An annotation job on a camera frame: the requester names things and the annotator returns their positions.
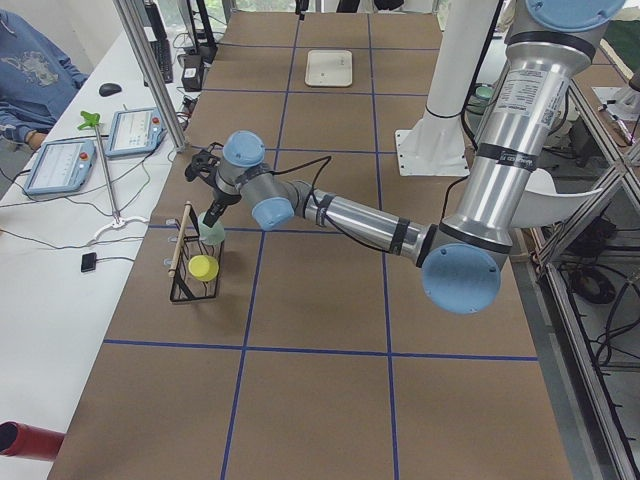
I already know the red cylinder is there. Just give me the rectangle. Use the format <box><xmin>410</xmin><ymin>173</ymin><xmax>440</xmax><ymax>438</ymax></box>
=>
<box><xmin>1</xmin><ymin>421</ymin><xmax>65</xmax><ymax>461</ymax></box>

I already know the wooden rack handle rod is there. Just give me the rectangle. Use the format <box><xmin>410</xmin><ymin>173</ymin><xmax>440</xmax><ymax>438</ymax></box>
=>
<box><xmin>168</xmin><ymin>201</ymin><xmax>192</xmax><ymax>279</ymax></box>

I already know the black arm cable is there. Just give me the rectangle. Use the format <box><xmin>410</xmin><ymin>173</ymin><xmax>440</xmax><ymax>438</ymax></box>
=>
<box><xmin>269</xmin><ymin>154</ymin><xmax>401</xmax><ymax>254</ymax></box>

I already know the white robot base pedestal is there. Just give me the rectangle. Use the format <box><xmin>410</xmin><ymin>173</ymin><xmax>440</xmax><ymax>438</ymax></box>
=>
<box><xmin>395</xmin><ymin>0</ymin><xmax>502</xmax><ymax>177</ymax></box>

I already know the light green cup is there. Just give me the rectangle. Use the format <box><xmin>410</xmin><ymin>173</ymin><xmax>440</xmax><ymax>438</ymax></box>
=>
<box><xmin>198</xmin><ymin>212</ymin><xmax>226</xmax><ymax>246</ymax></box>

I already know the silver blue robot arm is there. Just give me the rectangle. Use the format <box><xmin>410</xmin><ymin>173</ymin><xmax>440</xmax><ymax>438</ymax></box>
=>
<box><xmin>185</xmin><ymin>1</ymin><xmax>622</xmax><ymax>314</ymax></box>

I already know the black computer mouse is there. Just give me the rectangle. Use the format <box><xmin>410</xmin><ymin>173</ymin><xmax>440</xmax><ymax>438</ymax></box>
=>
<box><xmin>98</xmin><ymin>82</ymin><xmax>122</xmax><ymax>97</ymax></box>

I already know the black power adapter box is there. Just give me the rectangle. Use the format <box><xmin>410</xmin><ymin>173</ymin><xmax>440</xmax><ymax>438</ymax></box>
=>
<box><xmin>181</xmin><ymin>54</ymin><xmax>204</xmax><ymax>92</ymax></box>

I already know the yellow cup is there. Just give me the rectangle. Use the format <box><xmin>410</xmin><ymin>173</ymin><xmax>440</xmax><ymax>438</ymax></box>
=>
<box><xmin>188</xmin><ymin>255</ymin><xmax>219</xmax><ymax>282</ymax></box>

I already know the blue teach pendant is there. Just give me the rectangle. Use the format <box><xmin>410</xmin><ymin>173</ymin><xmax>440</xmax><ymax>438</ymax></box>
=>
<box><xmin>105</xmin><ymin>108</ymin><xmax>166</xmax><ymax>158</ymax></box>
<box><xmin>24</xmin><ymin>140</ymin><xmax>96</xmax><ymax>196</ymax></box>

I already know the black wire cup rack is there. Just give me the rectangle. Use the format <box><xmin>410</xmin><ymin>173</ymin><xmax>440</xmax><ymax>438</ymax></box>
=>
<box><xmin>165</xmin><ymin>202</ymin><xmax>226</xmax><ymax>303</ymax></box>

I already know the left blue teach pendant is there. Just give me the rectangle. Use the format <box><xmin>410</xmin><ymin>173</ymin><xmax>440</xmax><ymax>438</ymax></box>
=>
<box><xmin>24</xmin><ymin>140</ymin><xmax>96</xmax><ymax>196</ymax></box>

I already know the white plastic chair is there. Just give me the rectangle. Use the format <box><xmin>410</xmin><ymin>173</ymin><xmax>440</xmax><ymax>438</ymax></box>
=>
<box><xmin>510</xmin><ymin>168</ymin><xmax>604</xmax><ymax>228</ymax></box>

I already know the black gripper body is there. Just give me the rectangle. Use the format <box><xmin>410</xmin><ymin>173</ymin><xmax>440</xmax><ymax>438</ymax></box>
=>
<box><xmin>184</xmin><ymin>142</ymin><xmax>241</xmax><ymax>206</ymax></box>

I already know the cream rabbit tray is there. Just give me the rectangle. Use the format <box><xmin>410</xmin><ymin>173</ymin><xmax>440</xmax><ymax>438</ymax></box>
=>
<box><xmin>305</xmin><ymin>49</ymin><xmax>353</xmax><ymax>88</ymax></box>

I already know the metal stand with green clip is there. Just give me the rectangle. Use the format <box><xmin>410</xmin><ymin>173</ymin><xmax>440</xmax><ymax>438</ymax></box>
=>
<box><xmin>78</xmin><ymin>110</ymin><xmax>149</xmax><ymax>243</ymax></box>

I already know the aluminium frame post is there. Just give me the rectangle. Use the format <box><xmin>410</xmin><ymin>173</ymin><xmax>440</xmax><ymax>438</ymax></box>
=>
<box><xmin>113</xmin><ymin>0</ymin><xmax>186</xmax><ymax>152</ymax></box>

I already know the right blue teach pendant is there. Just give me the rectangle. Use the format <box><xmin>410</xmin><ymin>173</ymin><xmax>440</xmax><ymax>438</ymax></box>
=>
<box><xmin>105</xmin><ymin>108</ymin><xmax>166</xmax><ymax>158</ymax></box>

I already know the person in blue hoodie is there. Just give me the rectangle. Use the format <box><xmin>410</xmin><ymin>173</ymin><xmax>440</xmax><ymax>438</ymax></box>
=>
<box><xmin>1</xmin><ymin>10</ymin><xmax>88</xmax><ymax>150</ymax></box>

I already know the black keyboard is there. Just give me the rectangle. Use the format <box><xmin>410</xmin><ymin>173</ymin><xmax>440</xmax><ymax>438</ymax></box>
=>
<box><xmin>149</xmin><ymin>39</ymin><xmax>174</xmax><ymax>83</ymax></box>

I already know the small black puck sensor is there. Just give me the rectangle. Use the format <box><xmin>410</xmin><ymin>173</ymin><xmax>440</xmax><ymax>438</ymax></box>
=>
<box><xmin>80</xmin><ymin>252</ymin><xmax>98</xmax><ymax>273</ymax></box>

